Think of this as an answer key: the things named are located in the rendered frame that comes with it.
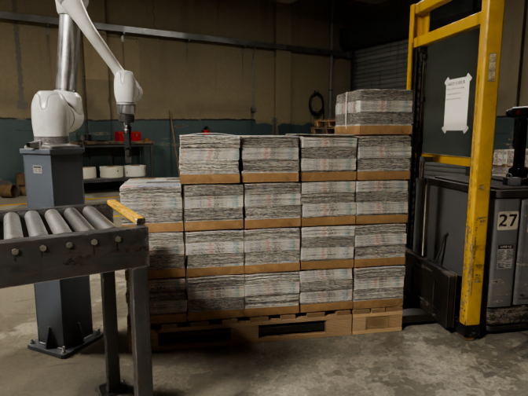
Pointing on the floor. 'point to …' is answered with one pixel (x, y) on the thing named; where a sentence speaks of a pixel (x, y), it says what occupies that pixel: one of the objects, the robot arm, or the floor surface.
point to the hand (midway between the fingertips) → (128, 155)
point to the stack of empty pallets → (324, 126)
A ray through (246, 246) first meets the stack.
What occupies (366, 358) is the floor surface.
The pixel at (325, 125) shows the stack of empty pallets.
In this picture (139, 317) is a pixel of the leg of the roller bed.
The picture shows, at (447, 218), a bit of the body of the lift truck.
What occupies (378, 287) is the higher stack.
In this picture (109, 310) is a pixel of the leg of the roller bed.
